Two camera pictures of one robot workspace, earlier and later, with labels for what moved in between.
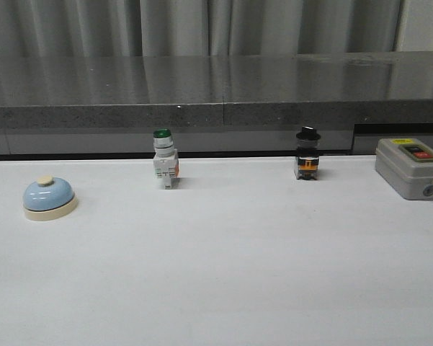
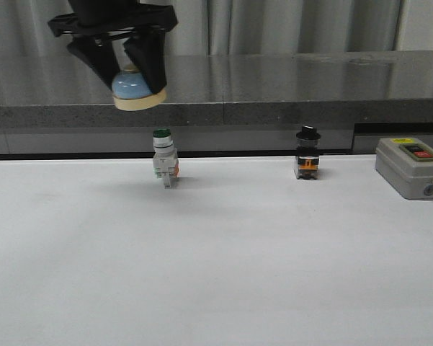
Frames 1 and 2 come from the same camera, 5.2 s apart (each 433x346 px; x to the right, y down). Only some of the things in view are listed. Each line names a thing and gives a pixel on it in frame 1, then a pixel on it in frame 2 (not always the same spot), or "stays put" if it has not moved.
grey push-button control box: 411,169 stays put
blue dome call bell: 50,198 -> 131,92
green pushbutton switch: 166,158 stays put
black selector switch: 307,162 stays put
